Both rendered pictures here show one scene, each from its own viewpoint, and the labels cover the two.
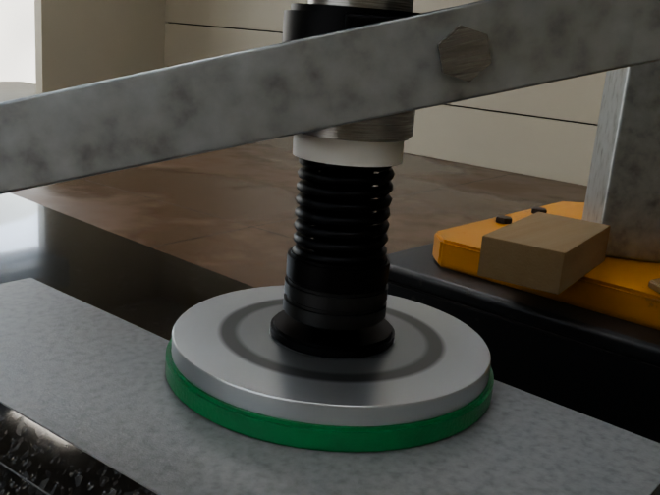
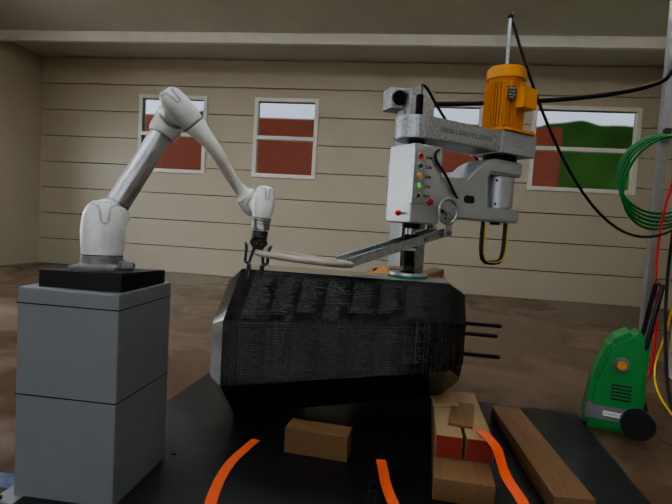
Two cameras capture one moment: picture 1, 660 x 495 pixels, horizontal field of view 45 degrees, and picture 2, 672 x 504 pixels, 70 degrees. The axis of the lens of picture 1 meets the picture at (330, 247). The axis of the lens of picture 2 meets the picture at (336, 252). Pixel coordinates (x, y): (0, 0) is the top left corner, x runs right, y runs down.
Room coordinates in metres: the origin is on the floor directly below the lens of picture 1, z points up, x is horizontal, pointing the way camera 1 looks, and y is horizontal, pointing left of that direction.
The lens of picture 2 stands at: (-1.61, 1.66, 1.09)
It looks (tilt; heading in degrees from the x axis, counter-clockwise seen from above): 3 degrees down; 330
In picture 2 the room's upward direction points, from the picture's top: 3 degrees clockwise
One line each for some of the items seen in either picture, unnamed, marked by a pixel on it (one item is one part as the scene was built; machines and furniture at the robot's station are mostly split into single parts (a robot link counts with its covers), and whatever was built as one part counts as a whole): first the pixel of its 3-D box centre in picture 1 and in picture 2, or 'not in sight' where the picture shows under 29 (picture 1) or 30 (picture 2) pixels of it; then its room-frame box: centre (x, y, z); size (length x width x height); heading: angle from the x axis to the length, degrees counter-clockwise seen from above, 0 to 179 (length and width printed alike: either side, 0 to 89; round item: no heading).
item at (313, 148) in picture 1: (350, 130); not in sight; (0.51, -0.01, 0.99); 0.07 x 0.07 x 0.04
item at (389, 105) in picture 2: not in sight; (395, 100); (1.24, -0.36, 2.00); 0.20 x 0.18 x 0.15; 140
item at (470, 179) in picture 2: not in sight; (466, 196); (0.50, -0.40, 1.30); 0.74 x 0.23 x 0.49; 91
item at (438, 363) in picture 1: (331, 342); (407, 273); (0.51, -0.01, 0.84); 0.21 x 0.21 x 0.01
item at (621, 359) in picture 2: not in sight; (621, 353); (-0.03, -1.19, 0.43); 0.35 x 0.35 x 0.87; 35
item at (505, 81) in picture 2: not in sight; (506, 102); (0.50, -0.67, 1.90); 0.31 x 0.28 x 0.40; 1
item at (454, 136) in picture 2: not in sight; (464, 142); (0.51, -0.36, 1.62); 0.96 x 0.25 x 0.17; 91
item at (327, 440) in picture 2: not in sight; (318, 439); (0.33, 0.60, 0.07); 0.30 x 0.12 x 0.12; 48
